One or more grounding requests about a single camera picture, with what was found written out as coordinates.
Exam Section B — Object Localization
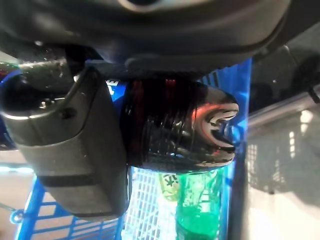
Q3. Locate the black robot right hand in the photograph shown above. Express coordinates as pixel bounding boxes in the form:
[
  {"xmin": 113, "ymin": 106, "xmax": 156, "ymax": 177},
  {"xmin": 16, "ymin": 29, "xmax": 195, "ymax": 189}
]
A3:
[{"xmin": 0, "ymin": 0, "xmax": 292, "ymax": 218}]

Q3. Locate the blue plastic shopping basket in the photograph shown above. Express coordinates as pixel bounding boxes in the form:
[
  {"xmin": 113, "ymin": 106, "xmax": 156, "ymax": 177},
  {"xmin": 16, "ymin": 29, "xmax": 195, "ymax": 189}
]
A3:
[{"xmin": 9, "ymin": 57, "xmax": 253, "ymax": 240}]

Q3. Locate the dark cola bottle blue label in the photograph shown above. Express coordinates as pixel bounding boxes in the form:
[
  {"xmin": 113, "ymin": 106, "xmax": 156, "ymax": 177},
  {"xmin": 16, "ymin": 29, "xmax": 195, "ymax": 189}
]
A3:
[{"xmin": 0, "ymin": 72, "xmax": 241, "ymax": 173}]

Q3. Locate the black shelf base board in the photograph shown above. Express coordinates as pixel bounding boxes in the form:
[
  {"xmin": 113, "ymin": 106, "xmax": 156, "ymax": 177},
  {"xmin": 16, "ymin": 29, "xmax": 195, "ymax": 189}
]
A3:
[{"xmin": 249, "ymin": 37, "xmax": 320, "ymax": 131}]

